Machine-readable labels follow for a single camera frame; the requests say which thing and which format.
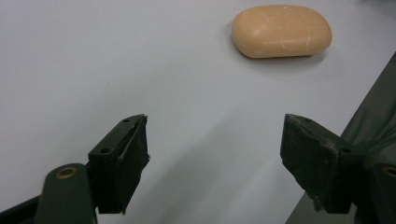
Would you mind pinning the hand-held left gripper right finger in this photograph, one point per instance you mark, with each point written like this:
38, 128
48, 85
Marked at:
314, 161

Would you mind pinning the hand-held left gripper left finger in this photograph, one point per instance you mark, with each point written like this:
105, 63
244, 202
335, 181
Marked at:
116, 168

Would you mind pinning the orange soap bar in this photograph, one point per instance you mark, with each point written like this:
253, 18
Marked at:
281, 31

